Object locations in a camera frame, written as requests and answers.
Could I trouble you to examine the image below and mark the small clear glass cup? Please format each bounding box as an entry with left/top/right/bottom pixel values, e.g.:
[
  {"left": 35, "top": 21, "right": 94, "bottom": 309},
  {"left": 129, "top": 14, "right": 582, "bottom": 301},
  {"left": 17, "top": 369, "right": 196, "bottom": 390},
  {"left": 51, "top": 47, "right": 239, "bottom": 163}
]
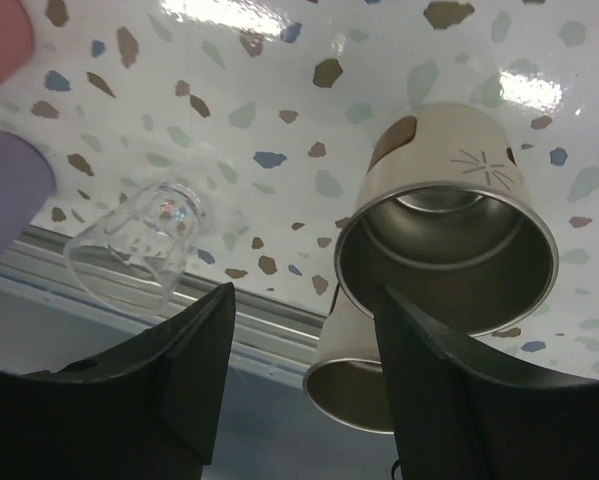
[{"left": 63, "top": 181, "right": 205, "bottom": 317}]

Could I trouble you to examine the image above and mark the coral red plastic cup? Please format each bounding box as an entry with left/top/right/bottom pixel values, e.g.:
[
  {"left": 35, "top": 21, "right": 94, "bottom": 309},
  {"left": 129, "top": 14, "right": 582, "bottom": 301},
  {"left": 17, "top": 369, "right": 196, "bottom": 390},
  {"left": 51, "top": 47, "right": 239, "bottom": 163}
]
[{"left": 0, "top": 0, "right": 34, "bottom": 86}]

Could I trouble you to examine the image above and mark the steel cup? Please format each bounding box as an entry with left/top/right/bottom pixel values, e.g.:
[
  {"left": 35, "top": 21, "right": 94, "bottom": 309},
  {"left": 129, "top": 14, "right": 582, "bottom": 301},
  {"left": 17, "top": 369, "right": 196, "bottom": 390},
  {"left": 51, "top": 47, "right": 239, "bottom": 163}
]
[
  {"left": 334, "top": 103, "right": 558, "bottom": 336},
  {"left": 303, "top": 289, "right": 394, "bottom": 435}
]

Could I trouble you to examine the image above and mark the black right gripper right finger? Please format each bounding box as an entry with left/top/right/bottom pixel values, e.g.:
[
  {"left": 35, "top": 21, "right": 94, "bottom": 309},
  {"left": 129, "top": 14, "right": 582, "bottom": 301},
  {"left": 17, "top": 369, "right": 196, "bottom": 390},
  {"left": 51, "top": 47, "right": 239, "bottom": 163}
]
[{"left": 375, "top": 287, "right": 599, "bottom": 479}]

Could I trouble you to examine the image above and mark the lilac plastic cup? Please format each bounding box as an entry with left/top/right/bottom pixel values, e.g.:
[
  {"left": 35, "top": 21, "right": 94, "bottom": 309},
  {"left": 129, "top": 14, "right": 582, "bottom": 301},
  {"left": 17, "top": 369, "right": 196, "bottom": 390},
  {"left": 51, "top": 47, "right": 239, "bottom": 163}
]
[{"left": 0, "top": 131, "right": 56, "bottom": 254}]

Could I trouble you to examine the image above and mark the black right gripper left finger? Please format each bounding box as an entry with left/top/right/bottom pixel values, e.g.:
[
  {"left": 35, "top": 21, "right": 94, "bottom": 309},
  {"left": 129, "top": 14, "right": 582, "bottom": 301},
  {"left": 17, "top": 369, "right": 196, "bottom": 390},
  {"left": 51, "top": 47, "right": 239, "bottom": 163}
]
[{"left": 0, "top": 283, "right": 235, "bottom": 479}]

